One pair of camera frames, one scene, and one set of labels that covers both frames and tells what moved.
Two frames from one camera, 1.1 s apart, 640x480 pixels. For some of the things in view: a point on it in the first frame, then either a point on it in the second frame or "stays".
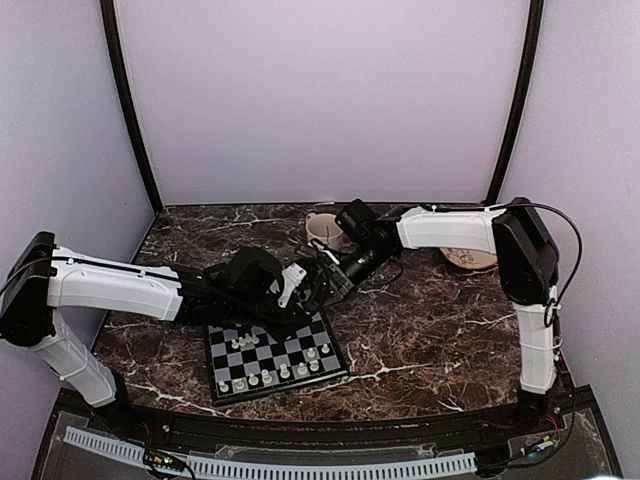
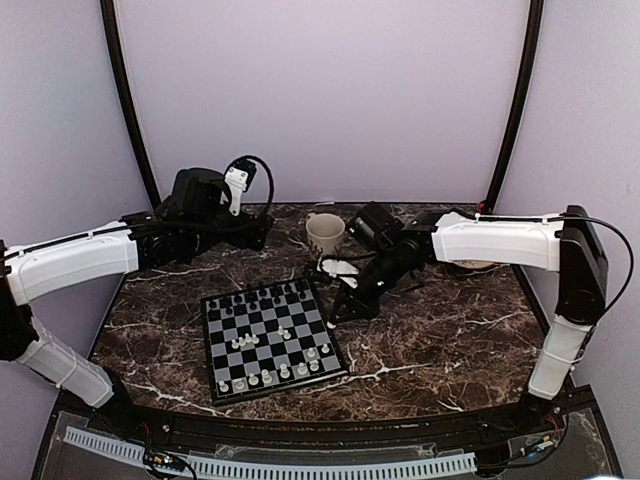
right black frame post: (534, 39) stays
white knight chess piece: (253, 380) stays
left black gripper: (295, 311) → (242, 237)
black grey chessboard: (247, 360) stays
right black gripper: (328, 277) → (358, 307)
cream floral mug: (325, 228) stays
